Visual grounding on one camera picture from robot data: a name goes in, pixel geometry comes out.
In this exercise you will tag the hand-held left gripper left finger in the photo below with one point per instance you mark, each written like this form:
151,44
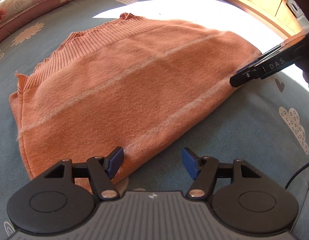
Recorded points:
115,161

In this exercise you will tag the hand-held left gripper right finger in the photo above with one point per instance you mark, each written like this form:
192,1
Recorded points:
190,163

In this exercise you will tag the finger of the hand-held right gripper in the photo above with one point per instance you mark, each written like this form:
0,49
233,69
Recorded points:
244,78
254,61

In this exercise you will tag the orange knit sweater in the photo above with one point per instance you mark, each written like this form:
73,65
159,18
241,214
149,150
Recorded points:
129,87

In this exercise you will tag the wooden headboard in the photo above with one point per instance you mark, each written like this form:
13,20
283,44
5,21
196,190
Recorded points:
264,2

